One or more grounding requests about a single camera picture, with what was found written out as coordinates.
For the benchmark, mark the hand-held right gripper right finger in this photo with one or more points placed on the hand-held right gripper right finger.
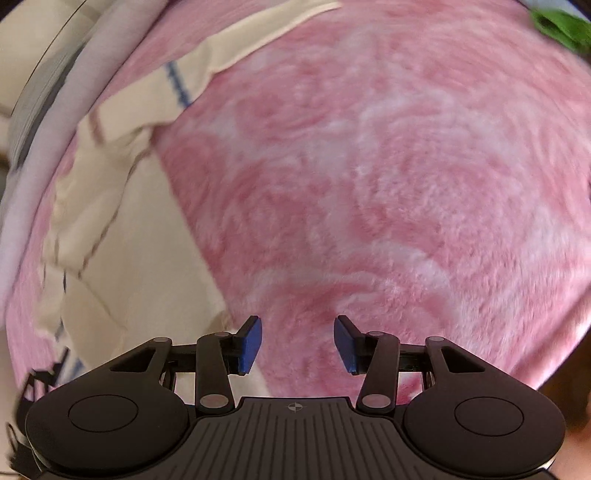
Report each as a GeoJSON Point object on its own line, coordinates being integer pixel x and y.
{"type": "Point", "coordinates": [344, 345]}

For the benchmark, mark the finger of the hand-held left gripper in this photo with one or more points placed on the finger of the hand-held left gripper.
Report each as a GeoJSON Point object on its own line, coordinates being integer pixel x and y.
{"type": "Point", "coordinates": [51, 369]}

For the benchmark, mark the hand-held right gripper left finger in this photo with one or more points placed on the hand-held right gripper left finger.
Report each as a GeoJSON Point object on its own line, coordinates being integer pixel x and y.
{"type": "Point", "coordinates": [250, 345]}

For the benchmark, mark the cream striped garment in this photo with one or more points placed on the cream striped garment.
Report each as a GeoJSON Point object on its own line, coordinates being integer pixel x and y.
{"type": "Point", "coordinates": [138, 258]}

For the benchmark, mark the pink fluffy blanket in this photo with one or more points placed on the pink fluffy blanket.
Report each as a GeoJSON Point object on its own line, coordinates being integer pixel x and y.
{"type": "Point", "coordinates": [369, 184]}

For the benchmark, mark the lilac ribbed quilt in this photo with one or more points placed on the lilac ribbed quilt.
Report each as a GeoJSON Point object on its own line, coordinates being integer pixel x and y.
{"type": "Point", "coordinates": [44, 152]}

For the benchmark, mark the grey checked pillow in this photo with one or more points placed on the grey checked pillow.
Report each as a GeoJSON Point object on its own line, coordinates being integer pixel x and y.
{"type": "Point", "coordinates": [34, 115]}

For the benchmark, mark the green cloth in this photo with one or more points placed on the green cloth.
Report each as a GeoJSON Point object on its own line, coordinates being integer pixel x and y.
{"type": "Point", "coordinates": [561, 25]}

